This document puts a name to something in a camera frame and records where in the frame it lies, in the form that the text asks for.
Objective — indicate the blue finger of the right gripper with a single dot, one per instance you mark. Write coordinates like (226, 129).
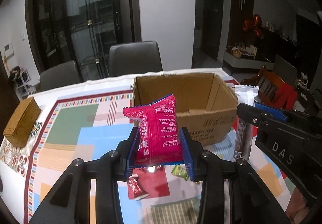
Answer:
(276, 113)

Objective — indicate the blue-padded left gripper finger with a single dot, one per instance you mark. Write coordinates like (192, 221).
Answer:
(68, 201)

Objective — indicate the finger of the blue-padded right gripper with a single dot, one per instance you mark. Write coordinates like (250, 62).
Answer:
(231, 191)

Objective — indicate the white black snack bar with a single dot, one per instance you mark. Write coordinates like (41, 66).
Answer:
(244, 132)

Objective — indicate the small red candy packet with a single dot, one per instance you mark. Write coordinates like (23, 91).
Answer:
(138, 191)

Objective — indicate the pink red snack packet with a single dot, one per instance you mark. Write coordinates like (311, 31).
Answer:
(158, 130)

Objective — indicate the right hand of person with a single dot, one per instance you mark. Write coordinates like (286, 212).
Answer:
(298, 207)

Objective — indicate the red wooden chair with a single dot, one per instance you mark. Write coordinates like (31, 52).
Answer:
(273, 91)

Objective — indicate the brown cardboard box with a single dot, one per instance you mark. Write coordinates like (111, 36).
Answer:
(205, 105)

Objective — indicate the green candy packet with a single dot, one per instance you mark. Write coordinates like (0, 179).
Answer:
(180, 171)

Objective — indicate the white low cabinet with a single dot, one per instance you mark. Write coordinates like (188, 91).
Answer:
(246, 63)

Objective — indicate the colourful patterned tablecloth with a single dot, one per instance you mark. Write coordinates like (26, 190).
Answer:
(86, 121)

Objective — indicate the woven wicker box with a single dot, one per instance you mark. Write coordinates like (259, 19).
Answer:
(21, 122)

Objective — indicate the red heart balloon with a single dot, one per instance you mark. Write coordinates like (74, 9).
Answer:
(255, 25)

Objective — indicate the grey chair left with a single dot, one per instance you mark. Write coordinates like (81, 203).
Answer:
(61, 75)

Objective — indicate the grey chair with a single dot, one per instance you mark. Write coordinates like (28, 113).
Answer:
(61, 75)
(134, 58)

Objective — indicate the white shelf with clutter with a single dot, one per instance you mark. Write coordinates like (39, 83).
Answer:
(20, 81)

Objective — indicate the grey chair near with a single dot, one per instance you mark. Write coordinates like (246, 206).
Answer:
(134, 58)

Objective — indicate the glass sliding door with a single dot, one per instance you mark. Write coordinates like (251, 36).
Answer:
(82, 31)

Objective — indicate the wall intercom panel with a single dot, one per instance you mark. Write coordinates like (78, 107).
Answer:
(8, 50)

